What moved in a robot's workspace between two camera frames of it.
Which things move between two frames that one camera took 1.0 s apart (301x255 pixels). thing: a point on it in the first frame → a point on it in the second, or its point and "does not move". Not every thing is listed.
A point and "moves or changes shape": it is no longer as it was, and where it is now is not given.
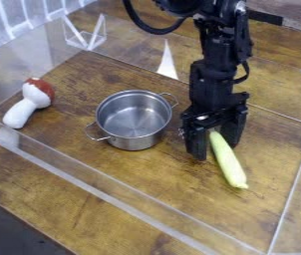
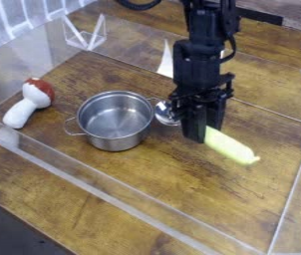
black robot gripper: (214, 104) → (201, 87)
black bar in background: (265, 17) does not move
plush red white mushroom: (39, 97) does not move
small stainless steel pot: (132, 119) moves or changes shape
